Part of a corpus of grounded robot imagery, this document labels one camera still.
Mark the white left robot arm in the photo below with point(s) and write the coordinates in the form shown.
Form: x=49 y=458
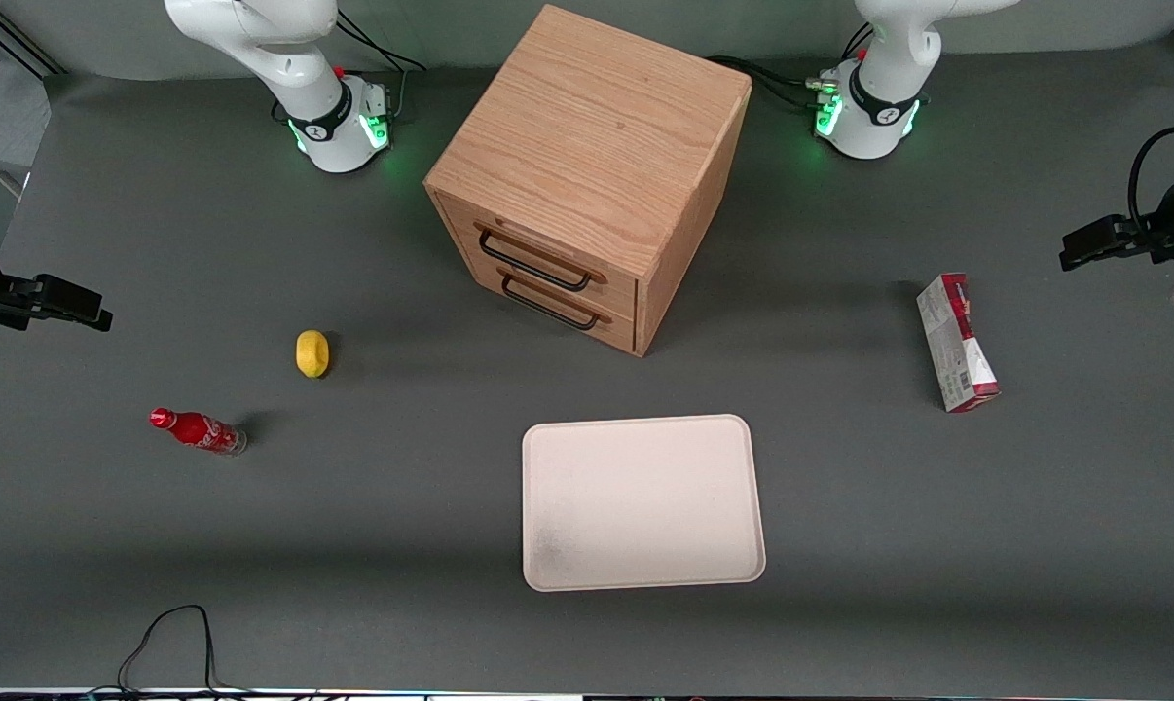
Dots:
x=879 y=88

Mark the beige plastic tray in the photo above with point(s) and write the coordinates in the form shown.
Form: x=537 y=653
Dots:
x=636 y=501

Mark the red cookie box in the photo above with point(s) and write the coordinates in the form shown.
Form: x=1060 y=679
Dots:
x=949 y=341

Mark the yellow lemon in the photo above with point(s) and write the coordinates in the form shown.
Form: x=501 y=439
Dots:
x=311 y=353

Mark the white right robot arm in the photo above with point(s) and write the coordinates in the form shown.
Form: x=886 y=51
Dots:
x=295 y=58

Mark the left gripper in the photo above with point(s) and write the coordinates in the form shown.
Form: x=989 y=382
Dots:
x=1160 y=237

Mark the black frame rail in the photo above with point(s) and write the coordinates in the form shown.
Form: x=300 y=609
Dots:
x=27 y=49

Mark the wooden drawer cabinet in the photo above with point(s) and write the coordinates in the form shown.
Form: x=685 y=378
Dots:
x=597 y=117

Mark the red cola bottle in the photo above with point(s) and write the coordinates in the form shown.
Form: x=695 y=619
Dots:
x=198 y=429

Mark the wooden drawer front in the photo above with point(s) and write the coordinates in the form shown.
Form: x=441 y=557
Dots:
x=621 y=292
x=618 y=333

